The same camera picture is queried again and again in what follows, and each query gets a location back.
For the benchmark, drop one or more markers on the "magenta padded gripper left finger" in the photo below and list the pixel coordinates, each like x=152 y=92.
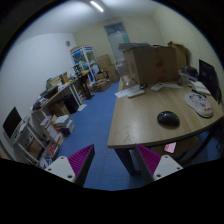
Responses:
x=75 y=167

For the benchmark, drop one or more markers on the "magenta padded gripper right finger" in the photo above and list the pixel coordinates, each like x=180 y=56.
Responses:
x=154 y=166

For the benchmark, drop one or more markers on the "black computer mouse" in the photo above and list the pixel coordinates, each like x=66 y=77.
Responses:
x=168 y=118

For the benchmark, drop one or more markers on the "white printed mouse pad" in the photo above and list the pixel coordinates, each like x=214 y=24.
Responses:
x=199 y=104

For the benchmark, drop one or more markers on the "black computer monitor on table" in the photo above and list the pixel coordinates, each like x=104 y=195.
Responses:
x=208 y=76

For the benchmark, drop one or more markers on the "pink object under table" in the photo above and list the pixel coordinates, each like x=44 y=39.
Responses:
x=170 y=148

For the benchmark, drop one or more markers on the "white shelf unit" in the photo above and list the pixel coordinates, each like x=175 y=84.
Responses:
x=35 y=148

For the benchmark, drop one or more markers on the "wooden office table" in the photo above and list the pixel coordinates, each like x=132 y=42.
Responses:
x=135 y=121

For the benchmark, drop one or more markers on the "cluttered white desk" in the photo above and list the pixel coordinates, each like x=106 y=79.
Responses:
x=60 y=92

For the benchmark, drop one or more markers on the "black monitor on shelf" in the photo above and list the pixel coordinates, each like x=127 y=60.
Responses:
x=12 y=121

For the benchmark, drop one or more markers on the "white remote control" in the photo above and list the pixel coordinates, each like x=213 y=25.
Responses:
x=157 y=87

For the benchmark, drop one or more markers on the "small black round object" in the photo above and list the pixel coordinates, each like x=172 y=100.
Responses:
x=143 y=86

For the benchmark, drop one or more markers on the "open notebook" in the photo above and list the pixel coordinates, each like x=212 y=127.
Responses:
x=199 y=87

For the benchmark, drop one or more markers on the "stacked cardboard boxes by door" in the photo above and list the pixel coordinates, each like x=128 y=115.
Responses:
x=107 y=74

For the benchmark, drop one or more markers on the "large brown cardboard box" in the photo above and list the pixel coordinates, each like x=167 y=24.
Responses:
x=151 y=64

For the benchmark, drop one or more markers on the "glass display cabinet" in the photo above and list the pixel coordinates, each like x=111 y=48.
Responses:
x=85 y=57

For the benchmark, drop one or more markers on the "grey door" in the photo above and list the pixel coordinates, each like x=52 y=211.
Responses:
x=117 y=35

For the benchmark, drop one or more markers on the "ceiling strip light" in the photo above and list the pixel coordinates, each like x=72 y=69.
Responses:
x=97 y=6

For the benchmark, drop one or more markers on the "round wall clock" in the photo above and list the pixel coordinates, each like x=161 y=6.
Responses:
x=68 y=43

